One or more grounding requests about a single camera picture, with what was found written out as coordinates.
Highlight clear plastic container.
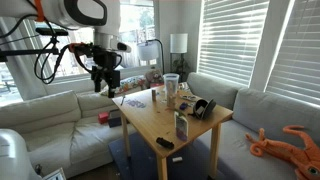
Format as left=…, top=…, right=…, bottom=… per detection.
left=162, top=73, right=180, bottom=98

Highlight arc floor lamp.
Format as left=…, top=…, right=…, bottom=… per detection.
left=136, top=38, right=166, bottom=77

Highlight orange octopus plush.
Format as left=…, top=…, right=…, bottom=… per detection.
left=245, top=124, right=320, bottom=180

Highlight sunglasses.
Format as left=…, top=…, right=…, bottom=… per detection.
left=179, top=94, right=198, bottom=102

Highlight dark potted plant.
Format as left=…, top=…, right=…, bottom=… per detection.
left=171, top=53, right=191, bottom=83

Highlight floor lamp white shade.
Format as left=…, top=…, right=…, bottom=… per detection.
left=169, top=33, right=189, bottom=73

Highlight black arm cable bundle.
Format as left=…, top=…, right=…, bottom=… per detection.
left=0, top=0, right=94, bottom=85

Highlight small clear bottle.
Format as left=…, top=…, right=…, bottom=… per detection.
left=174, top=111, right=189, bottom=142

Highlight dark blue box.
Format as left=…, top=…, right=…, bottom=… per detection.
left=107, top=109, right=123, bottom=129

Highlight black camera on stand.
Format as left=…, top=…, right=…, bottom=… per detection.
left=0, top=27, right=70, bottom=63

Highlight picture frame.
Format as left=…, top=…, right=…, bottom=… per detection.
left=41, top=167, right=67, bottom=180

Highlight red box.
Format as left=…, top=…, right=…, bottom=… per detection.
left=97, top=111, right=110, bottom=125

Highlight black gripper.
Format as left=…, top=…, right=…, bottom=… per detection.
left=90, top=64, right=121, bottom=99

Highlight colourful patterned pillow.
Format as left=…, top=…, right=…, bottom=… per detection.
left=99, top=74, right=148, bottom=98

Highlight small black object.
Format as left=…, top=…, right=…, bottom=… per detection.
left=155, top=136, right=175, bottom=150

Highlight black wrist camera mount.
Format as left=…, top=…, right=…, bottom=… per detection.
left=79, top=43, right=123, bottom=69

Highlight wooden table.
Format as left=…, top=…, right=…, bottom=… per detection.
left=111, top=83, right=234, bottom=180

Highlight dark blue rug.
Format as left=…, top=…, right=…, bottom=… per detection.
left=108, top=131, right=231, bottom=180

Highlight wide white window blind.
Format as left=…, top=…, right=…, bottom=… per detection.
left=197, top=0, right=270, bottom=87

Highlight white sofa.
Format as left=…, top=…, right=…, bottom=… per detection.
left=0, top=78, right=148, bottom=179

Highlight narrow white window blind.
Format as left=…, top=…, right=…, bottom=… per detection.
left=264, top=0, right=320, bottom=106

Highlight grey sofa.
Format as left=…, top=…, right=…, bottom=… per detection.
left=186, top=71, right=320, bottom=180

